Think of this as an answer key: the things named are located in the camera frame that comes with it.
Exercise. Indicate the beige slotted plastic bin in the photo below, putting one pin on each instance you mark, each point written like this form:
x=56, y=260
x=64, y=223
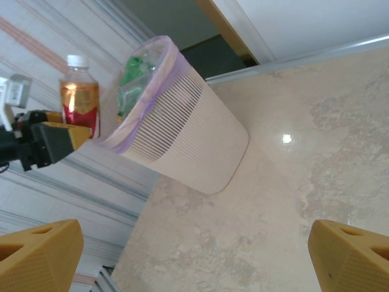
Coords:
x=197, y=137

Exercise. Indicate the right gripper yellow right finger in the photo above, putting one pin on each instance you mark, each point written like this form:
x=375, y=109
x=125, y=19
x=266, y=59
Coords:
x=352, y=264

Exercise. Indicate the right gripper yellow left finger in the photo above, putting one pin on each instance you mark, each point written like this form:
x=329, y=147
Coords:
x=36, y=261

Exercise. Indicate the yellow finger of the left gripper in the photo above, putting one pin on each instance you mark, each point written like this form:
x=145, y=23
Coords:
x=57, y=141
x=45, y=117

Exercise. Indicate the wooden door frame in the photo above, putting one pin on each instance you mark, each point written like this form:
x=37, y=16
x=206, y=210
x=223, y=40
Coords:
x=225, y=30

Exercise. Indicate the red gold label bottle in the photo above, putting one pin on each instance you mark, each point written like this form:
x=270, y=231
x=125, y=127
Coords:
x=80, y=97

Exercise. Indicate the green soda bottle yellow cap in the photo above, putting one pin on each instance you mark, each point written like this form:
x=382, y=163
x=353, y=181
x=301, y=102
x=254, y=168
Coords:
x=129, y=103
x=135, y=70

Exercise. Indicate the pink plastic bin liner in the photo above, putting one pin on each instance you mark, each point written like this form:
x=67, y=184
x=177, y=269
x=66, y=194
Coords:
x=127, y=134

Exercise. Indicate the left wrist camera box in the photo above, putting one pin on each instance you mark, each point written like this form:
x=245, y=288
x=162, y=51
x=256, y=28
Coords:
x=18, y=91

